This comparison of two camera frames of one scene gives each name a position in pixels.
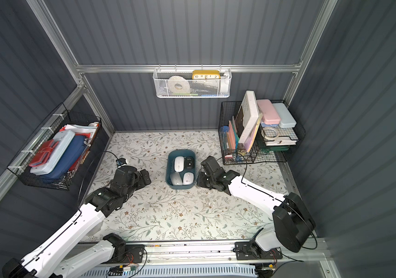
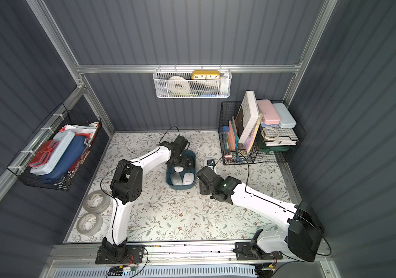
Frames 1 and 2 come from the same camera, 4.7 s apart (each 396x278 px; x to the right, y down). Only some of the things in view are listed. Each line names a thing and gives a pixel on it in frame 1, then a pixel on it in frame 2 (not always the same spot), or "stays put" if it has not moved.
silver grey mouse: x=176 y=179 stays put
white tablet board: x=250 y=116 stays put
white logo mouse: x=188 y=178 stays put
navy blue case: x=67 y=158 stays put
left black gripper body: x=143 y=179 -> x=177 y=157
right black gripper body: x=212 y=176 -> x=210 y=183
